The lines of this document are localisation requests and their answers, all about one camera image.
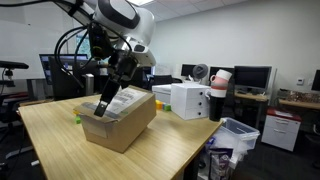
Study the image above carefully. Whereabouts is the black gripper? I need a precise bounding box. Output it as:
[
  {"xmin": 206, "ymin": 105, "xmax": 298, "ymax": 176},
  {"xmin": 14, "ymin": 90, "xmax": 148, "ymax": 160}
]
[{"xmin": 94, "ymin": 51, "xmax": 140, "ymax": 118}]

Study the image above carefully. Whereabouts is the brown cardboard box with label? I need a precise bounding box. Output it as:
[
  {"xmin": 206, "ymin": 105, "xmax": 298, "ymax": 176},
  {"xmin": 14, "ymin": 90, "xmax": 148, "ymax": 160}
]
[{"xmin": 73, "ymin": 84, "xmax": 158, "ymax": 155}]

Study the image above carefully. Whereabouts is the white lidded storage box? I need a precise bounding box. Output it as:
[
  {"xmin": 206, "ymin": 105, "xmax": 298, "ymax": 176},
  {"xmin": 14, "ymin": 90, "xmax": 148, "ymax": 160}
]
[{"xmin": 151, "ymin": 84, "xmax": 173, "ymax": 104}]

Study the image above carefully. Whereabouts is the monitor with blue screen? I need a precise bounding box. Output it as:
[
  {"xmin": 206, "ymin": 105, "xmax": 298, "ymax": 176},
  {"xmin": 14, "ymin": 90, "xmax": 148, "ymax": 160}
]
[
  {"xmin": 143, "ymin": 65, "xmax": 156, "ymax": 77},
  {"xmin": 39, "ymin": 53, "xmax": 89, "ymax": 84}
]

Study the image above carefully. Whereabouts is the black Dell monitor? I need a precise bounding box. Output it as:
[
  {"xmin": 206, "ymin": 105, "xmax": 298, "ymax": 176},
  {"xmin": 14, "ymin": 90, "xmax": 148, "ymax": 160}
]
[{"xmin": 48, "ymin": 56, "xmax": 101, "ymax": 101}]

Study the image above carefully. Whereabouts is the window with green view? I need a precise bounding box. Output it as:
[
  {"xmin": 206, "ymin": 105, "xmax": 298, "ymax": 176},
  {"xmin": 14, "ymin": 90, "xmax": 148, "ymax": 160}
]
[{"xmin": 75, "ymin": 33, "xmax": 92, "ymax": 60}]

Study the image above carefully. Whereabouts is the black office chair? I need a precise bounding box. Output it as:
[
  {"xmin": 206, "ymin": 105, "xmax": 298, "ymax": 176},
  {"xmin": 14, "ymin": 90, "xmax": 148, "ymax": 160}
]
[{"xmin": 148, "ymin": 74, "xmax": 183, "ymax": 88}]

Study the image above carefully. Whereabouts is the white three-drawer unit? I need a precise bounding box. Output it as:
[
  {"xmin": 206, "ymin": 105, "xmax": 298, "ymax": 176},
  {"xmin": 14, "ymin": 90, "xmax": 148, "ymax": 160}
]
[{"xmin": 170, "ymin": 82, "xmax": 212, "ymax": 121}]

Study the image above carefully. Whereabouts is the gray round disc object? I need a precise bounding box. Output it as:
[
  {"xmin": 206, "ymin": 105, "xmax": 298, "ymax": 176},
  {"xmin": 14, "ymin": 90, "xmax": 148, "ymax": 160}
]
[{"xmin": 192, "ymin": 63, "xmax": 210, "ymax": 81}]

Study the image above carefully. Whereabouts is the ceiling light panel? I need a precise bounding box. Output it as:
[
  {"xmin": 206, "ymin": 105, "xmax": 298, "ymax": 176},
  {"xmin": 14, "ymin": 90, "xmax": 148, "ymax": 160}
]
[{"xmin": 128, "ymin": 0, "xmax": 156, "ymax": 7}]

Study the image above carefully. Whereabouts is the red and white cup stack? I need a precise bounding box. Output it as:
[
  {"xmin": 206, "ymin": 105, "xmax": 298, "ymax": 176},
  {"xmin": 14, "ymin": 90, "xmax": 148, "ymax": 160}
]
[{"xmin": 209, "ymin": 66, "xmax": 236, "ymax": 98}]

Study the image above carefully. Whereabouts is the tall black tumbler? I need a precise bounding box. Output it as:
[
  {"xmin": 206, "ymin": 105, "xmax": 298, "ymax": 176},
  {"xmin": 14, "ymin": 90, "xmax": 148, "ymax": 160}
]
[{"xmin": 208, "ymin": 96, "xmax": 226, "ymax": 123}]

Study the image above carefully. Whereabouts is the white cup with red rim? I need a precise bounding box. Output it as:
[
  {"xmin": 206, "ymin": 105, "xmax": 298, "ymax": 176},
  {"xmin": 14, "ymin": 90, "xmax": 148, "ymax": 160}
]
[{"xmin": 209, "ymin": 85, "xmax": 228, "ymax": 99}]

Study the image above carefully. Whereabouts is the pink mug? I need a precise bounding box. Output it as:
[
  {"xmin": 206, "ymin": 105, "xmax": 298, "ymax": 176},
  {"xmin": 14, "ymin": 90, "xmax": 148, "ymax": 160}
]
[{"xmin": 209, "ymin": 74, "xmax": 227, "ymax": 88}]

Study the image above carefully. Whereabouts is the white mug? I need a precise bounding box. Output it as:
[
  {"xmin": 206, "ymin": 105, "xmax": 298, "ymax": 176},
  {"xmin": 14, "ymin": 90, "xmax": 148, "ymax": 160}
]
[{"xmin": 217, "ymin": 68, "xmax": 233, "ymax": 82}]

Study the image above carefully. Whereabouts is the dark snack bag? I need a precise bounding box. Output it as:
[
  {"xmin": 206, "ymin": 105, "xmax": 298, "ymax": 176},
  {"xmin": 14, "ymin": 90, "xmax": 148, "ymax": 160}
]
[{"xmin": 207, "ymin": 148, "xmax": 235, "ymax": 180}]

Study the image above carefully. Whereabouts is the clear plastic storage bin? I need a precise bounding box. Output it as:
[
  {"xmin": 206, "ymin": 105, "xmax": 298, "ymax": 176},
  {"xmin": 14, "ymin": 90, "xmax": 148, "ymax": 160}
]
[{"xmin": 218, "ymin": 116, "xmax": 261, "ymax": 152}]

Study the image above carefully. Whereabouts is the wooden office desk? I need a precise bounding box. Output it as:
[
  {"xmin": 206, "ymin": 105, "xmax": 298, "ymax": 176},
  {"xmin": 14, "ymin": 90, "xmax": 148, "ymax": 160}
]
[
  {"xmin": 277, "ymin": 98, "xmax": 320, "ymax": 112},
  {"xmin": 233, "ymin": 92, "xmax": 270, "ymax": 131}
]

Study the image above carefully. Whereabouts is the large black computer monitor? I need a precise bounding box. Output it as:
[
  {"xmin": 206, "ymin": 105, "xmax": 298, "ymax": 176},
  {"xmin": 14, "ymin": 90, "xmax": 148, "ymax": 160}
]
[{"xmin": 233, "ymin": 65, "xmax": 273, "ymax": 96}]

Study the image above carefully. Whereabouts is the white red-top filing cabinet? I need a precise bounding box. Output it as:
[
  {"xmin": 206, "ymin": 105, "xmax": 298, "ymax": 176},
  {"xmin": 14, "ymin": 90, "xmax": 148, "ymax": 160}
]
[{"xmin": 260, "ymin": 107, "xmax": 303, "ymax": 153}]

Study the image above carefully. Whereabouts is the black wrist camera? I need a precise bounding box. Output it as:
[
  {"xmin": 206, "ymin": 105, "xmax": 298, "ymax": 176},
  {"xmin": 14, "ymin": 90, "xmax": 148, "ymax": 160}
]
[{"xmin": 88, "ymin": 21, "xmax": 111, "ymax": 61}]

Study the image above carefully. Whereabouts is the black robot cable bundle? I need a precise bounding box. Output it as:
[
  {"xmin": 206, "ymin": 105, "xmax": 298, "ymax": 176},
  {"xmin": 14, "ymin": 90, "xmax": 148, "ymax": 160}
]
[{"xmin": 53, "ymin": 25, "xmax": 92, "ymax": 90}]

